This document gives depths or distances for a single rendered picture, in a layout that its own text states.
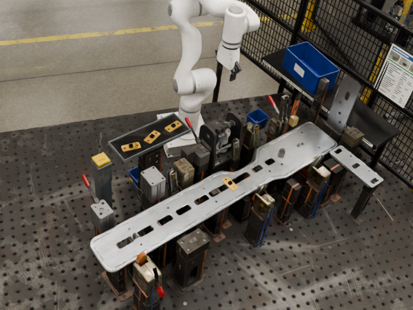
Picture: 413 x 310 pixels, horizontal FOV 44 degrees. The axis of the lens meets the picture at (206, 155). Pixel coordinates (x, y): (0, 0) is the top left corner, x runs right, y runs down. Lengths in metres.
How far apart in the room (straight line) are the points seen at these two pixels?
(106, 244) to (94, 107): 2.22
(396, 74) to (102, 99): 2.43
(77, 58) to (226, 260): 2.80
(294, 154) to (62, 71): 2.60
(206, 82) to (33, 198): 1.07
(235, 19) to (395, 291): 1.51
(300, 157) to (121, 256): 1.04
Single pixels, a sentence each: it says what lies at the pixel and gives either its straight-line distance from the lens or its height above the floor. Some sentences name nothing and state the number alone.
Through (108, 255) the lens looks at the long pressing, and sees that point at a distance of 2.15.
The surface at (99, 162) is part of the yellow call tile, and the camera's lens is 2.25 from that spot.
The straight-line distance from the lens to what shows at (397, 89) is 2.86.
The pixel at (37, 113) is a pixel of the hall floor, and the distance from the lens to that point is 4.25.
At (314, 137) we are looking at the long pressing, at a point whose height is 1.00.
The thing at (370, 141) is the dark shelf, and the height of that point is 1.03.
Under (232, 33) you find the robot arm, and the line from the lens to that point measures 2.12.
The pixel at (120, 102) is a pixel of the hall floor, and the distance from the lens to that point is 4.29.
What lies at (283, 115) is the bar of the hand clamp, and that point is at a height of 1.10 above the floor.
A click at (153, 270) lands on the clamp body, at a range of 2.06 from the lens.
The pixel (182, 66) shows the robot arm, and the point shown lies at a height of 1.26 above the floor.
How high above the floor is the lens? 2.82
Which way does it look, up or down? 46 degrees down
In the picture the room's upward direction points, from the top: 8 degrees clockwise
